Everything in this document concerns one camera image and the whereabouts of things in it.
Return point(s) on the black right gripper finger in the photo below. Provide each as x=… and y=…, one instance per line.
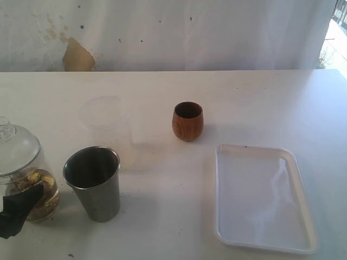
x=16, y=208

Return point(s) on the clear plastic shaker cup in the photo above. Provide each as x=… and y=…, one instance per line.
x=27, y=178

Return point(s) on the gold foil coin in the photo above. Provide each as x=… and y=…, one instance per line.
x=45, y=178

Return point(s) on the clear dome strainer lid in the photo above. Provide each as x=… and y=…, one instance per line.
x=21, y=152

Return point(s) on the stainless steel cup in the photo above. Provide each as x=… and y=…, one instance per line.
x=93, y=174

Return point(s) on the brown wooden cup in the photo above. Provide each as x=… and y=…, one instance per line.
x=187, y=121

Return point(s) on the clear plastic container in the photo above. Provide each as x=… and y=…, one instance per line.
x=107, y=123

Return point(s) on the white backdrop sheet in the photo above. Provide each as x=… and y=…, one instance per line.
x=38, y=36

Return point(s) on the white rectangular tray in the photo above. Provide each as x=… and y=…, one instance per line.
x=260, y=201

